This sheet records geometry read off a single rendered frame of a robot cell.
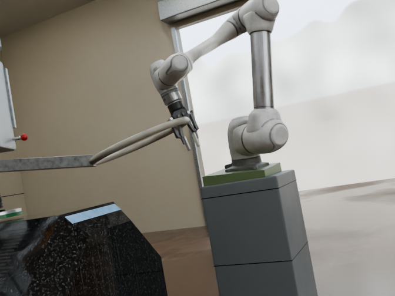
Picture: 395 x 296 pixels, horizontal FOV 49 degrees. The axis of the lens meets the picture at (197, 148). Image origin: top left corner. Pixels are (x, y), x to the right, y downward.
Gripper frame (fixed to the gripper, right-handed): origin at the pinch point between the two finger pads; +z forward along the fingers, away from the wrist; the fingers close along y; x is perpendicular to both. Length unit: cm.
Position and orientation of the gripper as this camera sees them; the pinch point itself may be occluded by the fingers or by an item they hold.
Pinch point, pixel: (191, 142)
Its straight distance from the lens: 207.2
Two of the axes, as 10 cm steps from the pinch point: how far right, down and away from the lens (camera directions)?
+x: 3.5, -1.7, -9.2
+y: -8.5, 3.7, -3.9
